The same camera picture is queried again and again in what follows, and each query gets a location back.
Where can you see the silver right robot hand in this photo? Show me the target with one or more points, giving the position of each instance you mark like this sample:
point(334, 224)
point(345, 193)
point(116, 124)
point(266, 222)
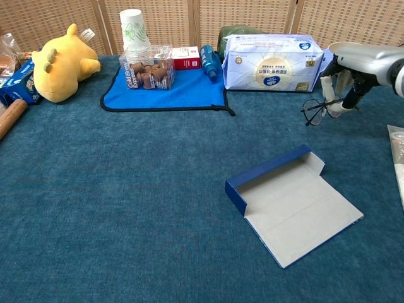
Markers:
point(363, 60)

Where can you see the black-framed eyeglasses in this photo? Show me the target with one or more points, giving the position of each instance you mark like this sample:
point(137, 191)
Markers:
point(312, 110)

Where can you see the blue cardboard glasses box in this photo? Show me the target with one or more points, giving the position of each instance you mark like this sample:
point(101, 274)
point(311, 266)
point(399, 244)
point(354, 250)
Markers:
point(300, 214)

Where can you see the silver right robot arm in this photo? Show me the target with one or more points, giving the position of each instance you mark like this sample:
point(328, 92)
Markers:
point(400, 79)

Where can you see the white blue tissue pack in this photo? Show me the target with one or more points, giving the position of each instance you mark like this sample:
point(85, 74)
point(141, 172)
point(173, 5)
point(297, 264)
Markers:
point(268, 69)

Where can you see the clear bag with white cloth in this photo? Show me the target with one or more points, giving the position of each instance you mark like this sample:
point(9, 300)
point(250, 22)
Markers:
point(398, 158)

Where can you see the woven rattan folding screen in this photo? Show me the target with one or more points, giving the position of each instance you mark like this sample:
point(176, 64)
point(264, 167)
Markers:
point(252, 15)

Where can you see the blue plastic bottle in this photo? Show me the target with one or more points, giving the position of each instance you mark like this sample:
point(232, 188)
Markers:
point(208, 60)

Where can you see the blue cloth black trim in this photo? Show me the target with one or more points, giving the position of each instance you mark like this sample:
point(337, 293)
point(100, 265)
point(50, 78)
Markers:
point(189, 91)

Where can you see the red and white carton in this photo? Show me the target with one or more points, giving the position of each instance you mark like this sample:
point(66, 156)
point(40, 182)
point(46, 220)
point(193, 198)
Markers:
point(186, 61)

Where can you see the clear coffee capsule box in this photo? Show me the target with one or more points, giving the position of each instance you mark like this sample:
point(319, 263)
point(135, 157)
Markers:
point(148, 75)

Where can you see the stack of paper cups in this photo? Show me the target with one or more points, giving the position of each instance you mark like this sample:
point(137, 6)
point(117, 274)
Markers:
point(132, 28)

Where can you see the yellow plush toy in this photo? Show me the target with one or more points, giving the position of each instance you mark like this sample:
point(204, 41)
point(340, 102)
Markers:
point(60, 69)

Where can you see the dark blue snack box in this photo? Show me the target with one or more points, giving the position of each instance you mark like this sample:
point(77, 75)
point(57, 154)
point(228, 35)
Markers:
point(19, 85)

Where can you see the wooden rolling pin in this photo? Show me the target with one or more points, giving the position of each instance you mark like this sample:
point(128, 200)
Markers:
point(12, 115)

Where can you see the clear bag of pastries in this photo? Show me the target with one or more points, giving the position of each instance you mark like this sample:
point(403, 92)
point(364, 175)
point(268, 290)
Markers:
point(8, 53)

